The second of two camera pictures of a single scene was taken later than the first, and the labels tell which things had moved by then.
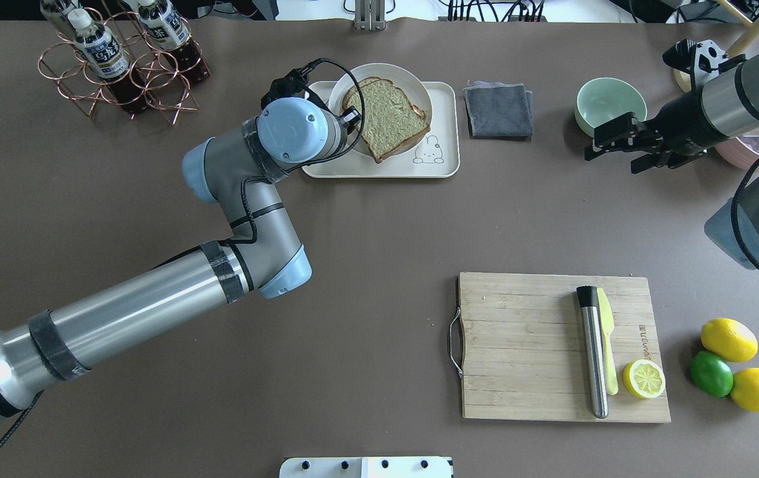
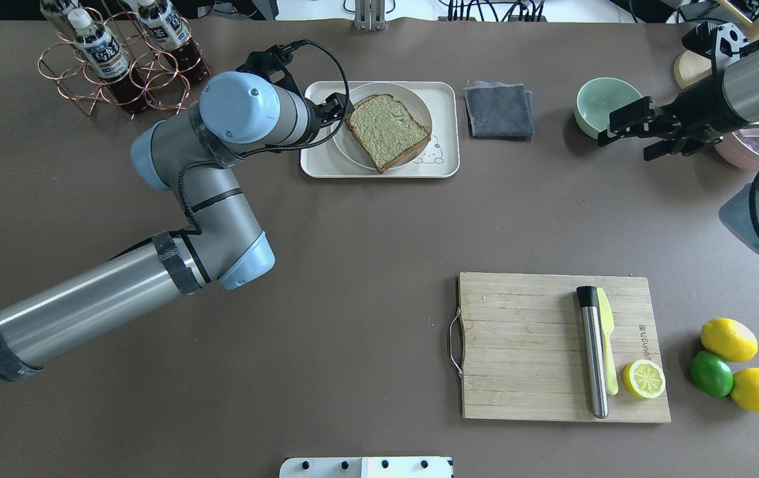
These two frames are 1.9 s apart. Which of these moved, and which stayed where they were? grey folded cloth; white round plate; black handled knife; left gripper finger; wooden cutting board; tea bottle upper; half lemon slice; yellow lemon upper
Moved: white round plate; left gripper finger
Stayed: black handled knife; tea bottle upper; yellow lemon upper; grey folded cloth; half lemon slice; wooden cutting board
